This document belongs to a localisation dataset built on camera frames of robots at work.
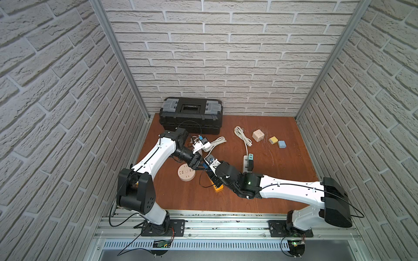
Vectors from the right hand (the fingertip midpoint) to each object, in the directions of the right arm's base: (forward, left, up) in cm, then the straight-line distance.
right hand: (214, 166), depth 76 cm
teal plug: (+10, -22, -10) cm, 26 cm away
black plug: (+5, -21, -11) cm, 24 cm away
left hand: (0, +3, +1) cm, 3 cm away
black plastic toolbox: (+35, +8, 0) cm, 36 cm away
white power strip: (+8, -19, -15) cm, 25 cm away
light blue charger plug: (+21, -45, -16) cm, 52 cm away
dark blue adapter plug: (-4, +4, +8) cm, 10 cm away
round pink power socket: (+5, +16, -15) cm, 23 cm away
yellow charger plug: (+25, -41, -16) cm, 50 cm away
